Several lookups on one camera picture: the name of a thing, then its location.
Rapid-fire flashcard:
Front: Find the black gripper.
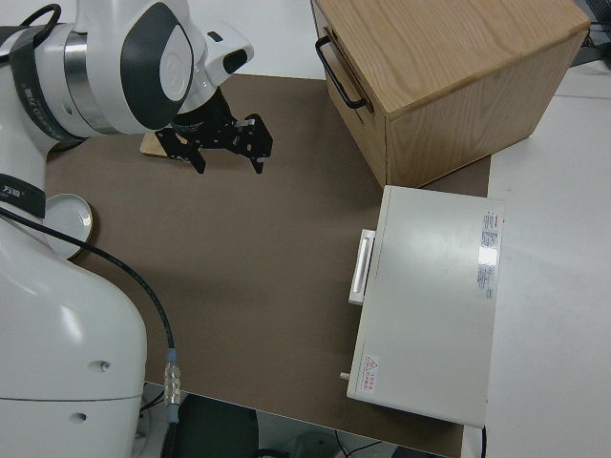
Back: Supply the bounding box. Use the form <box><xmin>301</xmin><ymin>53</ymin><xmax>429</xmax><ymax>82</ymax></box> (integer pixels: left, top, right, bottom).
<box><xmin>155</xmin><ymin>90</ymin><xmax>274</xmax><ymax>177</ymax></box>

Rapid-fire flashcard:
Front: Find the wooden mug tree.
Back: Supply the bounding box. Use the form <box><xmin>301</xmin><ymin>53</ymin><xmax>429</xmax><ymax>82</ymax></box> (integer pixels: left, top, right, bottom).
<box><xmin>139</xmin><ymin>132</ymin><xmax>180</xmax><ymax>161</ymax></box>

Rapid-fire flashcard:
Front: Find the brown table mat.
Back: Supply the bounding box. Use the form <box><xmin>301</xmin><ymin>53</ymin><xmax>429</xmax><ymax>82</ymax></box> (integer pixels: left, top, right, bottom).
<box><xmin>45</xmin><ymin>73</ymin><xmax>493</xmax><ymax>449</ymax></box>

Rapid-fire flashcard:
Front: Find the blue call bell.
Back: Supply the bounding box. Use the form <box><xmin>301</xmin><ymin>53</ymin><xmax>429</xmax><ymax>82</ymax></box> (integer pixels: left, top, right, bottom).
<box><xmin>44</xmin><ymin>193</ymin><xmax>99</xmax><ymax>261</ymax></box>

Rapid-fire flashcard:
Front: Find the large wooden box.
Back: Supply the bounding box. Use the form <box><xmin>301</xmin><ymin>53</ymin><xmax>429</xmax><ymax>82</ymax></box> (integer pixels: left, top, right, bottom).
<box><xmin>312</xmin><ymin>0</ymin><xmax>592</xmax><ymax>188</ymax></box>

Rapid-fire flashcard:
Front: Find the white toaster oven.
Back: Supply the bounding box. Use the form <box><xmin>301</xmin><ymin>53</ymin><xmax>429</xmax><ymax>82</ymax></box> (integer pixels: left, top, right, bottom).
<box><xmin>339</xmin><ymin>184</ymin><xmax>506</xmax><ymax>427</ymax></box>

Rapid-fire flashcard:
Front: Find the black metal box handle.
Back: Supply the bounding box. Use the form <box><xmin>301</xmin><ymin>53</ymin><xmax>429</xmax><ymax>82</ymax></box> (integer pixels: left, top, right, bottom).
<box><xmin>314</xmin><ymin>36</ymin><xmax>369</xmax><ymax>110</ymax></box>

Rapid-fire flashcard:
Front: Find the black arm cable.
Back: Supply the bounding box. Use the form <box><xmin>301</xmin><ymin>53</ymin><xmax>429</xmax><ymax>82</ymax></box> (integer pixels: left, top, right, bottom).
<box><xmin>0</xmin><ymin>204</ymin><xmax>183</xmax><ymax>458</ymax></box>

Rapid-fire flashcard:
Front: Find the toaster oven door handle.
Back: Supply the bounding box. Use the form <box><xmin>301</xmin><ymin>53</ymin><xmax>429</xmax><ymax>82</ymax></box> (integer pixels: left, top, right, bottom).
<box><xmin>348</xmin><ymin>229</ymin><xmax>377</xmax><ymax>305</ymax></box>

